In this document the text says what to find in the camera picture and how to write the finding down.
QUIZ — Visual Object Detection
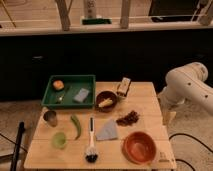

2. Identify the grey towel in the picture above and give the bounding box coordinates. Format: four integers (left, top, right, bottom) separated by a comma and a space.
96, 120, 118, 141

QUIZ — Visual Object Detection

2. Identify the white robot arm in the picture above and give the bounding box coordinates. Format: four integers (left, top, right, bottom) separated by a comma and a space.
158, 62, 213, 125

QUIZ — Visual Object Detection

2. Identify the metal cup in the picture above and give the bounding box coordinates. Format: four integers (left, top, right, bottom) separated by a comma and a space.
43, 110, 58, 127

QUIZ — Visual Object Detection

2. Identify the green plastic cup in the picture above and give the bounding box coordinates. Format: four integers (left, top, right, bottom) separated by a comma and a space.
51, 132, 67, 149

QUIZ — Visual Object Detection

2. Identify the dark brown bowl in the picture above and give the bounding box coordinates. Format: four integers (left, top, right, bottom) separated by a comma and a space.
95, 91, 117, 113

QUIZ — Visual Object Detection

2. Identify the yellow corn piece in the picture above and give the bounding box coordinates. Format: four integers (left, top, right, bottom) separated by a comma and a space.
98, 98, 113, 108

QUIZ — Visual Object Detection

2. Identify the toy bus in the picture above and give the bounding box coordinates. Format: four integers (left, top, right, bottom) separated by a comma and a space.
117, 77, 131, 97

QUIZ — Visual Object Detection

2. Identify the grey sponge block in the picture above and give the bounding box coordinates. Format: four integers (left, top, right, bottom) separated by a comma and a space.
74, 88, 90, 103

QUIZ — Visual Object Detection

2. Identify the green plastic tray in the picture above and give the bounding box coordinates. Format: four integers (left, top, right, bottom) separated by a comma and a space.
42, 75, 96, 109

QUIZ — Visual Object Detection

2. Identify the brown dried clump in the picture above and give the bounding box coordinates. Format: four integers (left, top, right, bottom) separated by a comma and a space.
116, 111, 139, 126

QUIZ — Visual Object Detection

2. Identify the orange fruit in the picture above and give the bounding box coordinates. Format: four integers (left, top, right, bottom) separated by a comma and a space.
53, 80, 64, 91

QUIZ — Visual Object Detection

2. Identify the green base stand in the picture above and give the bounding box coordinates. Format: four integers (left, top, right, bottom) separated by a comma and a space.
82, 18, 112, 25

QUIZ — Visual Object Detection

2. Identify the black pole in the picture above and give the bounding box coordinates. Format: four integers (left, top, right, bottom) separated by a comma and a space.
10, 122, 25, 171

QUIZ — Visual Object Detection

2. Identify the dish brush white handle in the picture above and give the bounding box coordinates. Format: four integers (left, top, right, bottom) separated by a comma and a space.
85, 117, 98, 163

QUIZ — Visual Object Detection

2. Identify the black cable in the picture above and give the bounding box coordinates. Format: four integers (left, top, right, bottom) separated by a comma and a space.
168, 132, 213, 171

